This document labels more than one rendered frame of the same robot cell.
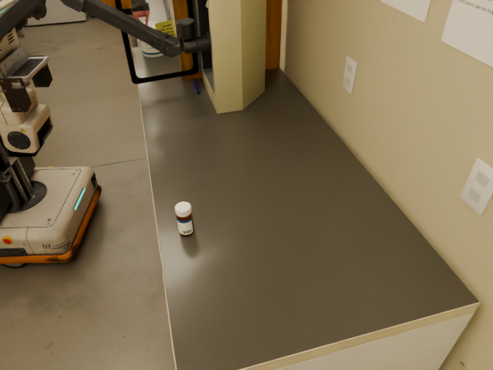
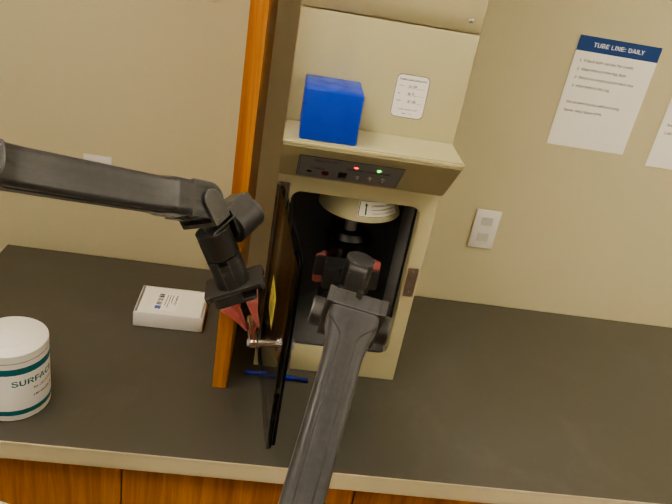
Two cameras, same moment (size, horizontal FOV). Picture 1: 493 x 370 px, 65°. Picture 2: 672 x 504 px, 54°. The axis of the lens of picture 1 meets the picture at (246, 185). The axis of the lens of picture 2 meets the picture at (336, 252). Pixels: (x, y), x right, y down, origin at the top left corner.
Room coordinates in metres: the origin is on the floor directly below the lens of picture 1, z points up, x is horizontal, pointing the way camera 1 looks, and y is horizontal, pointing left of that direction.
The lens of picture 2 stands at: (1.42, 1.37, 1.86)
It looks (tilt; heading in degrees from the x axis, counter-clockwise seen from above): 27 degrees down; 278
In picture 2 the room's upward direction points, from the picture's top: 10 degrees clockwise
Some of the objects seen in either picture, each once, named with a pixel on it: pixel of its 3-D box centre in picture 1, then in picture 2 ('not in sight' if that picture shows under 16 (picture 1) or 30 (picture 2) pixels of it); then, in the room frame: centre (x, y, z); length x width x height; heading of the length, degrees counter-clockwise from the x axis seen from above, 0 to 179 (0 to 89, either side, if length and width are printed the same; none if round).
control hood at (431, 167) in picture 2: not in sight; (367, 166); (1.56, 0.21, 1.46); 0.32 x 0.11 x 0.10; 15
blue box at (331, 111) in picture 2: not in sight; (330, 109); (1.64, 0.23, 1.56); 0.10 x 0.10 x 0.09; 15
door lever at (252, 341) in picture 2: not in sight; (261, 332); (1.66, 0.43, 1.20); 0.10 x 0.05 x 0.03; 112
